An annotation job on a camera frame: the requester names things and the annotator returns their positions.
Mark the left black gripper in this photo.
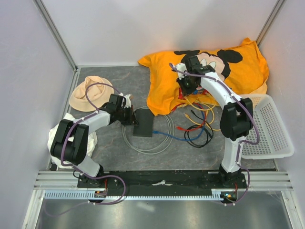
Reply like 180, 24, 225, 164
117, 105, 139, 126

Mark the black network cable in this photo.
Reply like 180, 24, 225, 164
183, 109, 214, 148

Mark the red network cable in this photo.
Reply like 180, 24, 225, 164
176, 101, 207, 132

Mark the black network switch box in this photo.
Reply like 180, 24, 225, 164
133, 108, 154, 137

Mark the yellow network cable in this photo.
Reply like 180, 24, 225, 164
183, 94, 216, 113
184, 94, 224, 132

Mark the blue network cable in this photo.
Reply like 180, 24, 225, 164
152, 111, 207, 142

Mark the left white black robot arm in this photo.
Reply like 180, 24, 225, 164
50, 94, 139, 187

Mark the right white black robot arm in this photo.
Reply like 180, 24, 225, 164
170, 56, 254, 188

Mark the peach bucket hat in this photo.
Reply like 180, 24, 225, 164
69, 76, 114, 112

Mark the white crumpled cloth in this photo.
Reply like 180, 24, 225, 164
47, 113, 98, 169

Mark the orange Mickey Mouse pillow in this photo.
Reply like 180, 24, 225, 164
138, 38, 269, 115

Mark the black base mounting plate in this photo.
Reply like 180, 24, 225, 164
77, 169, 247, 197

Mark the white plastic basket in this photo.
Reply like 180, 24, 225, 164
241, 94, 295, 160

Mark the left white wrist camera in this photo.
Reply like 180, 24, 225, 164
119, 93, 133, 108

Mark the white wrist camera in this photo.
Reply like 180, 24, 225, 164
119, 93, 133, 108
174, 63, 187, 80

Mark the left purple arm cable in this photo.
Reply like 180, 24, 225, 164
42, 82, 127, 217

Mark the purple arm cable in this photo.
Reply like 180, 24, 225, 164
168, 62, 261, 207
42, 82, 127, 217

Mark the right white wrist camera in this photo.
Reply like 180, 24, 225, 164
174, 63, 187, 80

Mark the grey network cable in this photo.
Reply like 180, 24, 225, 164
122, 107, 174, 155

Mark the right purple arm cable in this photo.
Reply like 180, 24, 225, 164
168, 62, 261, 207

